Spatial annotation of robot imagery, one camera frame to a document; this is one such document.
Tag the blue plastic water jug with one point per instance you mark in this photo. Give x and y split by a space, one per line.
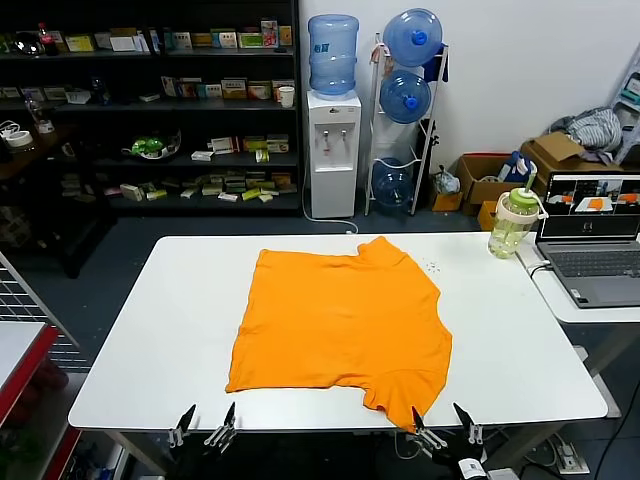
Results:
332 55
392 185
410 35
402 97

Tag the white side table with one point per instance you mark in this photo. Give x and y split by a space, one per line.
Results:
555 300

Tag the dark blue bottle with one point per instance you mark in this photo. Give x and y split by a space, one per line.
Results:
99 90

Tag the small orange cardboard box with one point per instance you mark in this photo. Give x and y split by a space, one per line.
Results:
487 215
446 201

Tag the white power strip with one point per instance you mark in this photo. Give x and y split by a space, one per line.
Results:
570 455

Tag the white paper cup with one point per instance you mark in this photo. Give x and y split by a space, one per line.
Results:
286 97

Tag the white metal jug rack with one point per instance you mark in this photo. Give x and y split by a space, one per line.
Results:
435 100

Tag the orange t-shirt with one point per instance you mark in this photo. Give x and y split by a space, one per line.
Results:
340 320

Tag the cardboard box with flap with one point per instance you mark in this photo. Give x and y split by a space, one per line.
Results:
555 150

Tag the tall pink product box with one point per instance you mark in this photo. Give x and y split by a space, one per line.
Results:
269 34

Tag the pink hanging cloth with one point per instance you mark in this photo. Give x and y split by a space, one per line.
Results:
375 52

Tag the blue and white package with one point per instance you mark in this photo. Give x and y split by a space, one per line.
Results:
515 167

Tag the cola bottle red label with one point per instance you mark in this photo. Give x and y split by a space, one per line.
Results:
46 40

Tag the white bowl with green toy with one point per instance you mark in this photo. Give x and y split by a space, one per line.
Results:
150 147

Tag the open cardboard box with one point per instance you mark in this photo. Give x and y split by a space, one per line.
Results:
472 185

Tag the clear plastic bottle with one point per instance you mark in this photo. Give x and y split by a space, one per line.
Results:
37 112

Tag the red and white cart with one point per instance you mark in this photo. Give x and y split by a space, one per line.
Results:
25 370

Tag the grey laptop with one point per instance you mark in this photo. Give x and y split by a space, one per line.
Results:
590 260

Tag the grey plastic bag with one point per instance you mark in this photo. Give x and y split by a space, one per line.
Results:
446 182

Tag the dark wooden desk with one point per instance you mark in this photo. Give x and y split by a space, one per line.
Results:
50 150

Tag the white water dispenser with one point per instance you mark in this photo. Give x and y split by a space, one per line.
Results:
332 150

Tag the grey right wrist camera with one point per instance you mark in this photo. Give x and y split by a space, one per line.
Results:
500 475

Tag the grey pile of clothes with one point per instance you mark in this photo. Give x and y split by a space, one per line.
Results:
595 127

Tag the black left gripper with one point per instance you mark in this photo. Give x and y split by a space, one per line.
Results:
197 456

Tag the black shelving unit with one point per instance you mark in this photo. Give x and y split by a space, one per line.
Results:
150 105

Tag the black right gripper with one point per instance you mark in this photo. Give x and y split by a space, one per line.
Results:
452 465

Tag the clear glass bowl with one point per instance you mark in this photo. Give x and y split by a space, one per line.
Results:
27 44

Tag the flat white product box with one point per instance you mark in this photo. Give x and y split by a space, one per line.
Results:
122 43

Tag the green lidded drinking bottle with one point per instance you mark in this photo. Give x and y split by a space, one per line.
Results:
510 220

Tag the white tape roll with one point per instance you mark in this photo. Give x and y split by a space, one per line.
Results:
17 139

